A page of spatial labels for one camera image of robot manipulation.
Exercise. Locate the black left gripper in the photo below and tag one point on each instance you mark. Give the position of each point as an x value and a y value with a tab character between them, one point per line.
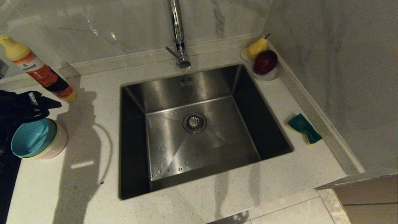
15	107

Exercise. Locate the orange yellow detergent bottle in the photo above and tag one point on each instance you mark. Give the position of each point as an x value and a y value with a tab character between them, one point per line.
40	71

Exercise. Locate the blue plastic bowl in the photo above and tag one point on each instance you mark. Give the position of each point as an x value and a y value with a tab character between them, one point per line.
31	137

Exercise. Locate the yellow plastic bowl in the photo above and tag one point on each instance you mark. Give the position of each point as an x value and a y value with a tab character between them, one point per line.
53	146

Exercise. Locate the pink plastic bowl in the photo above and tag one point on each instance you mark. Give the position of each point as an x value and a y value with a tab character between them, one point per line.
60	144

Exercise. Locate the yellow green sponge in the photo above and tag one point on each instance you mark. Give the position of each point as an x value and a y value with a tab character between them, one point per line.
301	124

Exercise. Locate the stainless steel sink basin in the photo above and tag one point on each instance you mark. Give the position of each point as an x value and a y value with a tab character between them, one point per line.
217	149

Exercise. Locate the black glass cooktop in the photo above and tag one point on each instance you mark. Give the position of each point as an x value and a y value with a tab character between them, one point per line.
6	177

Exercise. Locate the round metal drain strainer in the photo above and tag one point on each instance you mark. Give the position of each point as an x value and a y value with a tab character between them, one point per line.
194	123

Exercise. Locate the chrome faucet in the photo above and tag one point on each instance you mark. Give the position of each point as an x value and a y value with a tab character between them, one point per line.
178	31

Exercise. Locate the yellow pear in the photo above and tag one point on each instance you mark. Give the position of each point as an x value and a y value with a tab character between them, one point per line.
256	48

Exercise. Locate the dark red apple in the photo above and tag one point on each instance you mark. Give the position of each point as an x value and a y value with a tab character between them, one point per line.
266	62

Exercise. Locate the small white fruit dish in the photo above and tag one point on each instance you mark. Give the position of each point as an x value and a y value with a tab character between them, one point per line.
270	77

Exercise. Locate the light wooden cabinet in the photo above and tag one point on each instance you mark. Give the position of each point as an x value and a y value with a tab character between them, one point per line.
370	199

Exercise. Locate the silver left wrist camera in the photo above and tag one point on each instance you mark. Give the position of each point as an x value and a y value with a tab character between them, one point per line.
3	68

